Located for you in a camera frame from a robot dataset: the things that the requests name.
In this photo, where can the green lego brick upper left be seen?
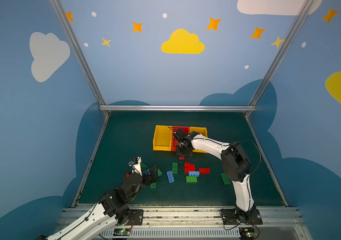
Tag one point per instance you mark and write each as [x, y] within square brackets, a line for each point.
[143, 166]

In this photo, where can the left controller board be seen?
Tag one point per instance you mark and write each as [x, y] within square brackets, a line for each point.
[121, 233]

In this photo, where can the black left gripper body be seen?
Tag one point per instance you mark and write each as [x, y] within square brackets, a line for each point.
[151, 176]

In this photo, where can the right controller board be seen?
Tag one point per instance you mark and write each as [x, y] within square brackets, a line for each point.
[248, 233]

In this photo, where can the controller board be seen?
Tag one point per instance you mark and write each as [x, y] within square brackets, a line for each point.
[121, 233]
[248, 233]

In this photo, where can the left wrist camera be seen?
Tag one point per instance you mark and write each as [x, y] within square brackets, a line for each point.
[135, 164]

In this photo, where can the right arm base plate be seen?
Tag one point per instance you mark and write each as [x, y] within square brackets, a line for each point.
[238, 217]

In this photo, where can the aluminium frame post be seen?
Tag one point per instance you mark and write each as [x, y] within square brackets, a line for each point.
[68, 30]
[283, 49]

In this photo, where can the left yellow plastic bin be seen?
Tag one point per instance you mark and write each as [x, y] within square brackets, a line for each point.
[162, 138]

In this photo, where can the bright green lego brick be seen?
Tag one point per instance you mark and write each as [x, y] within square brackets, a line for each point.
[191, 179]

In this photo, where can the left aluminium frame post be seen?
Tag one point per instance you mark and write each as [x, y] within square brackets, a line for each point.
[68, 30]

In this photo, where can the horizontal aluminium frame rail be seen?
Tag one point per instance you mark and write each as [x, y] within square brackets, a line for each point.
[178, 108]

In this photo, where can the green lego brick centre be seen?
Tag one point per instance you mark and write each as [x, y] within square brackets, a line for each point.
[175, 168]

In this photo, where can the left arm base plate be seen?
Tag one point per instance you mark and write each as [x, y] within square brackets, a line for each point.
[131, 217]

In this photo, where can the light blue lego brick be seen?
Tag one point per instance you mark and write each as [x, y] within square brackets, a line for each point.
[194, 174]

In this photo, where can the right aluminium frame post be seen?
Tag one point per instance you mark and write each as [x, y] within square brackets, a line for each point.
[283, 49]

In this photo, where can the red lego brick stack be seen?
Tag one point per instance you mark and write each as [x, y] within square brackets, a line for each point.
[188, 167]

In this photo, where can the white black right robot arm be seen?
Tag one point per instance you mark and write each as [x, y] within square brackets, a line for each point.
[236, 164]

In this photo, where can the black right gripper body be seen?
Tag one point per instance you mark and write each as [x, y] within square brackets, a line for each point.
[183, 148]

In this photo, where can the aluminium front mounting rail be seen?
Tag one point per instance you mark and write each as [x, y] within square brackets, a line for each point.
[199, 223]

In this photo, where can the green lego brick far right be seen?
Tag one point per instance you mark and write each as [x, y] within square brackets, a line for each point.
[225, 179]

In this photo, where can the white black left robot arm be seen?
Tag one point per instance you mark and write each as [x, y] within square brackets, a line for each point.
[110, 210]

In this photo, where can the red plastic bin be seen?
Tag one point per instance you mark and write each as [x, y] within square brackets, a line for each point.
[178, 132]

